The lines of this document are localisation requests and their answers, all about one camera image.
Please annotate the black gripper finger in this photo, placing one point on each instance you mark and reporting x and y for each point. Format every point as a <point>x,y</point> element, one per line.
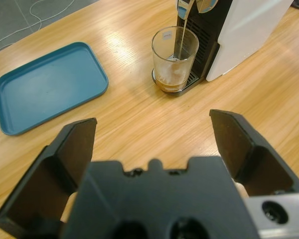
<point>254,159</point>
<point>52,174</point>

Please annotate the brown coffee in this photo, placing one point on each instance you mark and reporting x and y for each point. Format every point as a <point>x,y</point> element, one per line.
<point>173,84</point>

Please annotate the white capsule coffee machine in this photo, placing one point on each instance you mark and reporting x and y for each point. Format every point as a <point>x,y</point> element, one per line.
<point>244,37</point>

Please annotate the clear drinking glass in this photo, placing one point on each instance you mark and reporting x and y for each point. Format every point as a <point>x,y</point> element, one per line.
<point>162,57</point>

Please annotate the teal plastic tray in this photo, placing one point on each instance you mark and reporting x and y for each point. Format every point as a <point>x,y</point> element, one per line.
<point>49,87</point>

